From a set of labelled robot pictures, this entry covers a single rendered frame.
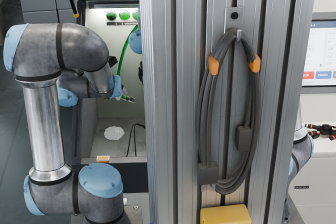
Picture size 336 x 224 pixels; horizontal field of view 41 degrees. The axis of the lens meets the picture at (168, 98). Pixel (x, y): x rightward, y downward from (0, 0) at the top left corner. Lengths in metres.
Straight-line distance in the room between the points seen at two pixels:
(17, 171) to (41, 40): 2.43
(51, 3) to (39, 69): 4.30
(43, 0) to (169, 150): 4.72
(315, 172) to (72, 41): 1.21
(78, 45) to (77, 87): 0.41
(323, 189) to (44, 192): 1.21
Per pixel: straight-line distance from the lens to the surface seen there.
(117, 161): 1.84
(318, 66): 2.02
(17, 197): 3.26
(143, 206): 1.97
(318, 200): 2.07
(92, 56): 1.14
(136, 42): 1.40
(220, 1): 0.67
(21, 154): 3.66
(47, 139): 1.22
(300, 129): 1.42
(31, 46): 1.13
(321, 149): 1.92
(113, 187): 1.25
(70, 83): 1.51
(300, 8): 0.72
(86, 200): 1.27
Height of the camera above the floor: 2.06
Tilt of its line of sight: 30 degrees down
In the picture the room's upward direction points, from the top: 1 degrees counter-clockwise
